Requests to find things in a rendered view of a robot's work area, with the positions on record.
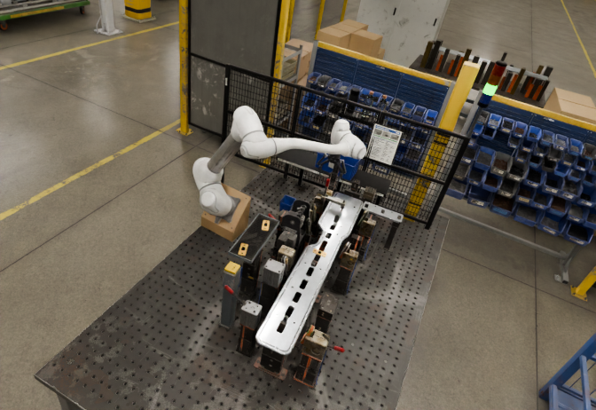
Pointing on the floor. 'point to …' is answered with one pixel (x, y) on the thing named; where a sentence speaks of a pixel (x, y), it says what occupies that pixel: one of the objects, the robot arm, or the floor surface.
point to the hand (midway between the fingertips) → (329, 176)
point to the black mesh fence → (329, 142)
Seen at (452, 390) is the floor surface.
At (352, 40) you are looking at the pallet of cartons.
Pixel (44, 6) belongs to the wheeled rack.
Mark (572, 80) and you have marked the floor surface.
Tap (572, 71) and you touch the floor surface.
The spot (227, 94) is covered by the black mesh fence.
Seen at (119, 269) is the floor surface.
